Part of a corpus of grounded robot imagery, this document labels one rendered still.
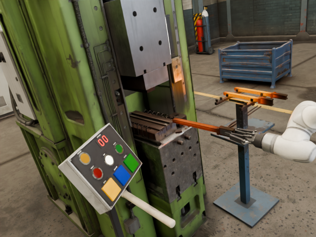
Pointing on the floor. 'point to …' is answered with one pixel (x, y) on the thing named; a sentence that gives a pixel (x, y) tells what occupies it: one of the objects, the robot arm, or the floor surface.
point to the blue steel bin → (256, 61)
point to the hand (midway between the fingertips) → (226, 131)
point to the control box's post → (115, 222)
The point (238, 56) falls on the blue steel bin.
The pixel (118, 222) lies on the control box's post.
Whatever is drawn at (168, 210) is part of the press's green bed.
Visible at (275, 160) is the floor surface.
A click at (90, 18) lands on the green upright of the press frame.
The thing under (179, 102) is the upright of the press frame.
